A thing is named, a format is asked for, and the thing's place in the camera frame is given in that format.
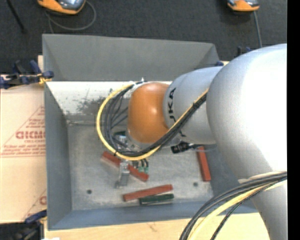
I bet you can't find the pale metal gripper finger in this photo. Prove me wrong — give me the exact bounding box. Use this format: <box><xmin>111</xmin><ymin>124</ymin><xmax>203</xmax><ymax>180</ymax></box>
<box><xmin>114</xmin><ymin>163</ymin><xmax>124</xmax><ymax>189</ymax></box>
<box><xmin>122</xmin><ymin>159</ymin><xmax>130</xmax><ymax>186</ymax></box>

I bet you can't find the red-brown flat block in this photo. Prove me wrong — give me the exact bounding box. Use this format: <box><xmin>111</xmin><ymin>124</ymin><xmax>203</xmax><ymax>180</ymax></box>
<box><xmin>196</xmin><ymin>145</ymin><xmax>212</xmax><ymax>183</ymax></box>
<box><xmin>122</xmin><ymin>184</ymin><xmax>174</xmax><ymax>203</ymax></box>
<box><xmin>101</xmin><ymin>150</ymin><xmax>150</xmax><ymax>183</ymax></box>

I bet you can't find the dark green flat block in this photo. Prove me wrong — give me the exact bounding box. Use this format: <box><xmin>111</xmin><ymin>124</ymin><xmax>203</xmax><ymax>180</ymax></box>
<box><xmin>138</xmin><ymin>193</ymin><xmax>175</xmax><ymax>206</ymax></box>

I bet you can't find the grey metal bin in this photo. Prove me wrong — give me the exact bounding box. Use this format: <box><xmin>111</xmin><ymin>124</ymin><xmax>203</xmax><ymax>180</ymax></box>
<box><xmin>41</xmin><ymin>33</ymin><xmax>260</xmax><ymax>231</ymax></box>

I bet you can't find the brown cardboard board, red print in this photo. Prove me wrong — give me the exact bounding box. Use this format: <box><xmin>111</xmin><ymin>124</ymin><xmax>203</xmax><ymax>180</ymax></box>
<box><xmin>0</xmin><ymin>86</ymin><xmax>48</xmax><ymax>225</ymax></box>

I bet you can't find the black cylinder on white bracket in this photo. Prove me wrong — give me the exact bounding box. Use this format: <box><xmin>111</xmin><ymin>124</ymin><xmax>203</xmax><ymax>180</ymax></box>
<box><xmin>170</xmin><ymin>143</ymin><xmax>199</xmax><ymax>155</ymax></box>

